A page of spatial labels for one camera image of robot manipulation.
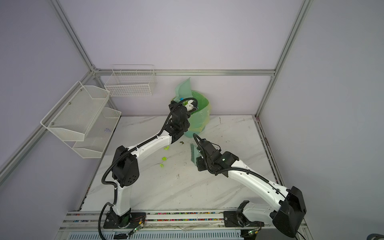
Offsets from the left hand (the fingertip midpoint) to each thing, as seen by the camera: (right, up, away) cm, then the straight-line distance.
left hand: (169, 100), depth 80 cm
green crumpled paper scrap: (-7, -39, +13) cm, 42 cm away
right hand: (+16, -33, -2) cm, 36 cm away
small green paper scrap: (-6, -35, +15) cm, 39 cm away
